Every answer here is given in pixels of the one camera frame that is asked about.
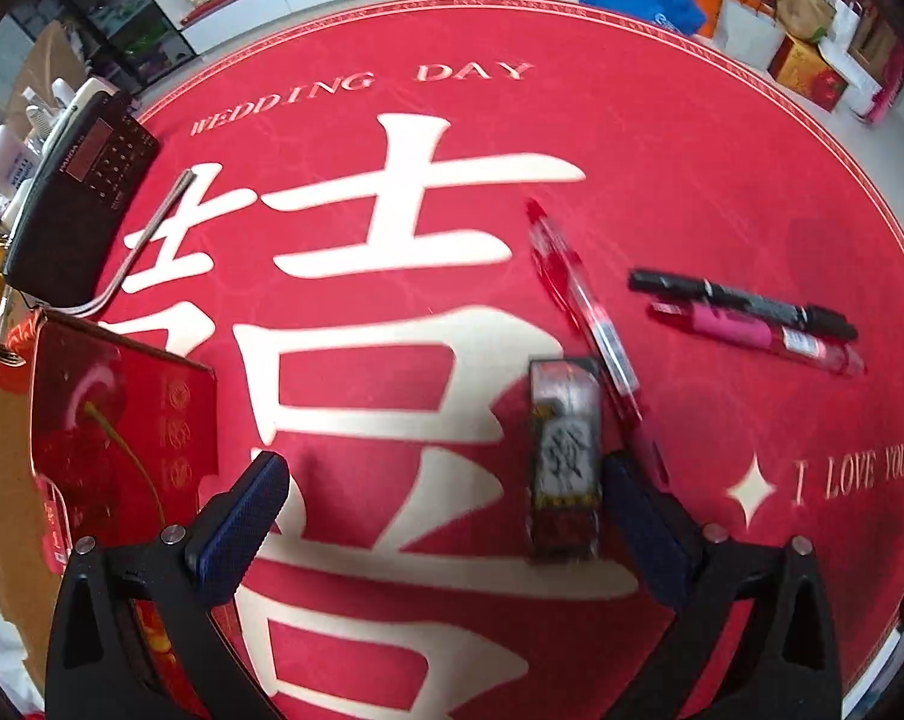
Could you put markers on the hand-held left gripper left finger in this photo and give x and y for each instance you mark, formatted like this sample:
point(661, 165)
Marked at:
point(234, 532)

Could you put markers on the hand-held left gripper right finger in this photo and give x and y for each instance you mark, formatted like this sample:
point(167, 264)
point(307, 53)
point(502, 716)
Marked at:
point(647, 532)

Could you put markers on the small rectangular printed packet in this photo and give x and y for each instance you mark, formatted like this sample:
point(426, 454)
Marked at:
point(566, 457)

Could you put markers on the red gift box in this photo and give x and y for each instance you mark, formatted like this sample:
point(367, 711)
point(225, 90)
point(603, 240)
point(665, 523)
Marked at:
point(114, 427)

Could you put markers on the red pen with pink grip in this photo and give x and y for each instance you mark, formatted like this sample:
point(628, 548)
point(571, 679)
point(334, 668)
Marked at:
point(729, 330)
point(579, 292)

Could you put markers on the long black marker pen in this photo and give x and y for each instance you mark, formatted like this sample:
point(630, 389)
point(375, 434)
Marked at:
point(744, 302)

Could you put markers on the bent metal rod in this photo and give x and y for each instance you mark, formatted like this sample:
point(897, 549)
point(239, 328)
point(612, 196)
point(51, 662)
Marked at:
point(148, 232)

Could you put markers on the round red printed mat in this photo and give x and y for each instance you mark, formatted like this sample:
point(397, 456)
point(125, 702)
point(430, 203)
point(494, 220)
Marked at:
point(647, 165)

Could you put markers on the black radio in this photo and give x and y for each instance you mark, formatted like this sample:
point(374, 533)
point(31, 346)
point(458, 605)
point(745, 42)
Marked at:
point(77, 195)

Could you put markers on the white bottle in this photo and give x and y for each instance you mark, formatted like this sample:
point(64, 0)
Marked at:
point(5, 161)

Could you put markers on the red and gold box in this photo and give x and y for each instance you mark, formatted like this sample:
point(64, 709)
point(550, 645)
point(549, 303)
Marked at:
point(808, 71)

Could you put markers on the white paper bag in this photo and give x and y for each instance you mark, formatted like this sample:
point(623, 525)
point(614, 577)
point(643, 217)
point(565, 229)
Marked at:
point(748, 34)

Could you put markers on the black glass cabinet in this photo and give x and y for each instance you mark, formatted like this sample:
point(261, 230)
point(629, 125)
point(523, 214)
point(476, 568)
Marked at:
point(99, 7)

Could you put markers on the brown paper bag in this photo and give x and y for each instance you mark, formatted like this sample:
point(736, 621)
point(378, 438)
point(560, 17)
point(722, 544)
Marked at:
point(804, 4)

